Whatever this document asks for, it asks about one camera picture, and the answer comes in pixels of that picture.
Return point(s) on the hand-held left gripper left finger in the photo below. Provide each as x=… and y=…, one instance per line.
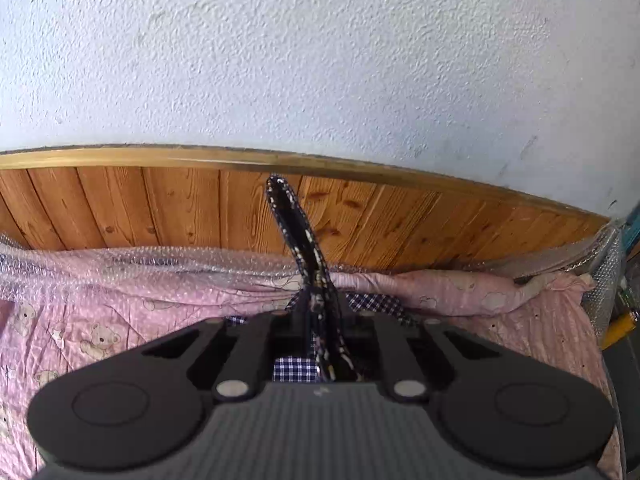
x=302, y=320

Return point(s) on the navy plaid shirt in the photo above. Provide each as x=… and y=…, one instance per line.
x=292, y=225

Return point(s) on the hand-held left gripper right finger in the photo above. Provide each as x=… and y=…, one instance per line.
x=355, y=325

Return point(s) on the teal striped panel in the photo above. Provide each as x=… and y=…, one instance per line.
x=631, y=230

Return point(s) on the clear bubble wrap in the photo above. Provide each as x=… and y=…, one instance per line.
x=150, y=265

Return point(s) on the pink bear-printed quilt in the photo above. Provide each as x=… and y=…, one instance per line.
x=75, y=320

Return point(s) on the wooden headboard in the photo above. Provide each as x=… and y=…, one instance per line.
x=150, y=205

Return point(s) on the yellow object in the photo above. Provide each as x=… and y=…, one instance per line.
x=620, y=330

